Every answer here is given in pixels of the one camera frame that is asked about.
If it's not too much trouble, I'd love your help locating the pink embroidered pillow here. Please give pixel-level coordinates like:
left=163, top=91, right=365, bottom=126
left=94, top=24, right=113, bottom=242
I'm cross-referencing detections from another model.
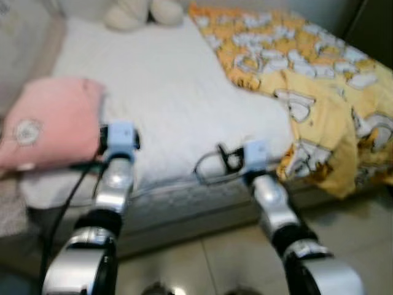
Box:
left=0, top=77, right=106, bottom=173

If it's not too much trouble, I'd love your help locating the grey quilted mattress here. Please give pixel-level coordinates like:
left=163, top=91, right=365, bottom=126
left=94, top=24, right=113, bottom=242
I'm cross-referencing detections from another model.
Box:
left=25, top=175, right=332, bottom=219

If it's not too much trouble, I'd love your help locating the white quilted mattress pad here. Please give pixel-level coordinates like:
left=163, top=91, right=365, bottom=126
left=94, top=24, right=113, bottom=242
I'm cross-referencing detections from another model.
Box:
left=18, top=15, right=295, bottom=210

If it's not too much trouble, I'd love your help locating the yellow cartoon print duvet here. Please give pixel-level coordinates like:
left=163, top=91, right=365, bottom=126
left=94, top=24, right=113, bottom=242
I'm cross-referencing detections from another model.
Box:
left=187, top=3, right=393, bottom=199

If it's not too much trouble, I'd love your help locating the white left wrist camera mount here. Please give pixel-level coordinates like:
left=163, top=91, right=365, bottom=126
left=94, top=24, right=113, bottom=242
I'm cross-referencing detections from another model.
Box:
left=104, top=121, right=139, bottom=162

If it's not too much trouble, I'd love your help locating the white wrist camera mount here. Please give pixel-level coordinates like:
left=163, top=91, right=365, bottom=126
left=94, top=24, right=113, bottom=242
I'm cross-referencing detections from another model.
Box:
left=104, top=121, right=139, bottom=162
left=243, top=138, right=271, bottom=176

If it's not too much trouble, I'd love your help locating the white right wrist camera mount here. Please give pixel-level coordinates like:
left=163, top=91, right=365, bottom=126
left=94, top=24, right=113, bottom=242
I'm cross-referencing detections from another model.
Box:
left=243, top=138, right=271, bottom=176

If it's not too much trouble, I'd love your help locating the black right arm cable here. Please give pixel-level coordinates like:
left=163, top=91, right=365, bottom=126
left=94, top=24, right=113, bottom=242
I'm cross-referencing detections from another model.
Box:
left=195, top=151, right=246, bottom=185

